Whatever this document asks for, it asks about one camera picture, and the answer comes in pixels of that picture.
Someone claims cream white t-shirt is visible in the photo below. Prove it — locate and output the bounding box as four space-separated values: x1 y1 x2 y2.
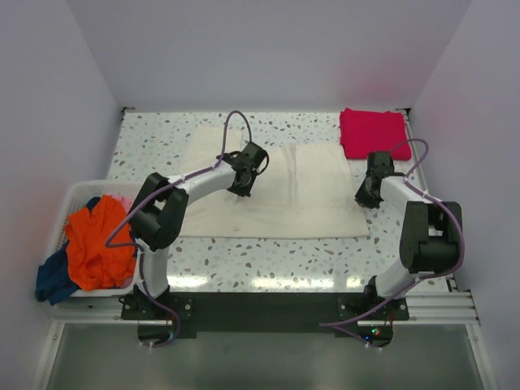
180 142 369 239

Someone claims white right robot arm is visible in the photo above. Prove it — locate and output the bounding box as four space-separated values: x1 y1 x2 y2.
355 152 465 319

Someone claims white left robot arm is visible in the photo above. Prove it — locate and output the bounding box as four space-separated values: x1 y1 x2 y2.
129 142 270 319

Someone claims folded magenta t-shirt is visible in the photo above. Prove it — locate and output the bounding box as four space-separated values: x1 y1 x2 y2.
340 108 407 160

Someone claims pink t-shirt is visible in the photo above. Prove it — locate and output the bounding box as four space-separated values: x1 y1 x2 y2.
110 195 133 213

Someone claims white plastic laundry basket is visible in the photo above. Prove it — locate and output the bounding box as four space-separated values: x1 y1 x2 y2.
43 178 143 301

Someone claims orange t-shirt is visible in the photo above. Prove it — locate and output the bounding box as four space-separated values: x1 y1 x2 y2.
85 195 136 291

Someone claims navy blue t-shirt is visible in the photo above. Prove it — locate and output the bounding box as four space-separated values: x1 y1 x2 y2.
35 197 101 306

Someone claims aluminium frame rail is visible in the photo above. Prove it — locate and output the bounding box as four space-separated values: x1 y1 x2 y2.
49 292 479 325

